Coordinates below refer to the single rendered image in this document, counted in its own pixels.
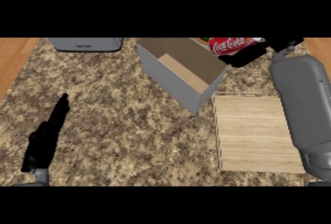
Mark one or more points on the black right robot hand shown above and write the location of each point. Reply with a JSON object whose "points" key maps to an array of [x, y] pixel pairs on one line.
{"points": [[245, 55]]}

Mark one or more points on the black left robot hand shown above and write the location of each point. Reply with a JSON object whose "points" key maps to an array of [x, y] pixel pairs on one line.
{"points": [[43, 140]]}

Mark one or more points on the red soda can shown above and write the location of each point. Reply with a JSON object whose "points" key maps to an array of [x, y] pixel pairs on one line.
{"points": [[230, 45]]}

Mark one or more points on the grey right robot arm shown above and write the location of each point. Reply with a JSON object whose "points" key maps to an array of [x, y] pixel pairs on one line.
{"points": [[303, 116]]}

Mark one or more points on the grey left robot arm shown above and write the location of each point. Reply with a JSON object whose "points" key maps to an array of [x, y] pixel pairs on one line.
{"points": [[38, 177]]}

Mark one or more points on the open cardboard box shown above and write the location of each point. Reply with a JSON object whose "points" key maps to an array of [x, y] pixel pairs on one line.
{"points": [[183, 70]]}

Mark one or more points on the pale wooden tray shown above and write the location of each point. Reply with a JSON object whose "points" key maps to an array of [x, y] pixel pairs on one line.
{"points": [[258, 134]]}

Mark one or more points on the grey appliance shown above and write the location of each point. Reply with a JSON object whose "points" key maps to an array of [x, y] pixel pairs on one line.
{"points": [[85, 44]]}

